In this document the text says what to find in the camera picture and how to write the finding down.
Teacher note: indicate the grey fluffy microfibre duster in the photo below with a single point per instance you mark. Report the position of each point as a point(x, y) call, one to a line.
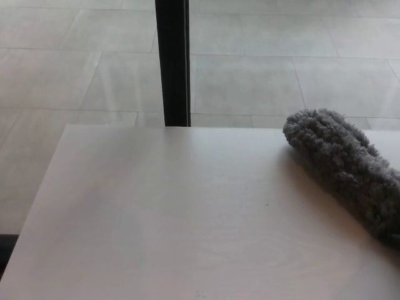
point(343, 168)

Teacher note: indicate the black vertical window frame post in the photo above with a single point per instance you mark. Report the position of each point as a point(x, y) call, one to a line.
point(173, 62)

